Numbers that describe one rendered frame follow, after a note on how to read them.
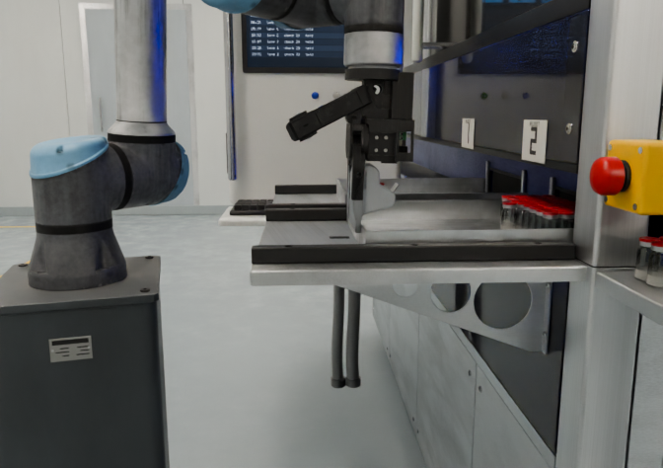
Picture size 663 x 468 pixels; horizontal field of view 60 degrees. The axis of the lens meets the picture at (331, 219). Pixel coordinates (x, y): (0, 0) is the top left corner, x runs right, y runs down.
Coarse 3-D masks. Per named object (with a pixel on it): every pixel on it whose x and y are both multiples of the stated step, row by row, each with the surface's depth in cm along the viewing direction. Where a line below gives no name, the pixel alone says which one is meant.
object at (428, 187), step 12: (336, 180) 129; (384, 180) 131; (396, 180) 131; (408, 180) 131; (420, 180) 131; (432, 180) 132; (444, 180) 132; (456, 180) 132; (468, 180) 132; (480, 180) 132; (336, 192) 130; (396, 192) 132; (408, 192) 132; (420, 192) 132; (432, 192) 132; (444, 192) 132; (456, 192) 132; (468, 192) 132; (480, 192) 133
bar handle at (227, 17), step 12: (228, 24) 151; (228, 36) 151; (228, 48) 152; (228, 60) 153; (228, 72) 153; (228, 84) 154; (228, 96) 154; (228, 108) 155; (228, 120) 155; (228, 132) 156; (228, 144) 157; (228, 156) 157; (228, 168) 158
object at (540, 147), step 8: (528, 120) 86; (536, 120) 83; (544, 120) 80; (528, 128) 86; (544, 128) 80; (528, 136) 86; (544, 136) 80; (528, 144) 86; (536, 144) 83; (544, 144) 80; (528, 152) 86; (536, 152) 83; (544, 152) 80; (528, 160) 86; (536, 160) 83; (544, 160) 80
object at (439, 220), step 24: (384, 216) 98; (408, 216) 98; (432, 216) 98; (456, 216) 99; (480, 216) 99; (360, 240) 77; (384, 240) 72; (408, 240) 72; (432, 240) 72; (456, 240) 73; (480, 240) 73; (504, 240) 73; (528, 240) 73; (552, 240) 73
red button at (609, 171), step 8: (600, 160) 59; (608, 160) 58; (616, 160) 58; (592, 168) 60; (600, 168) 59; (608, 168) 58; (616, 168) 58; (624, 168) 58; (592, 176) 60; (600, 176) 59; (608, 176) 58; (616, 176) 58; (624, 176) 58; (592, 184) 60; (600, 184) 59; (608, 184) 58; (616, 184) 58; (600, 192) 59; (608, 192) 59; (616, 192) 59
